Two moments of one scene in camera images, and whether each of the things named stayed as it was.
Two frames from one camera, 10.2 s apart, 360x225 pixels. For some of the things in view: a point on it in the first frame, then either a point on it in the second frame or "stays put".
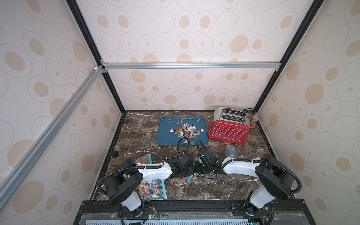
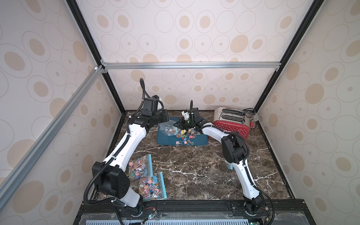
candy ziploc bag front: [153, 190] stays put
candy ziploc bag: [190, 177] → [168, 128]
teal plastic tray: [170, 130] stays put
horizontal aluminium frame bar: [148, 65] stays put
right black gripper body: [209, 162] → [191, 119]
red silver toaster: [230, 125] stays put
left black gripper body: [185, 172] → [160, 116]
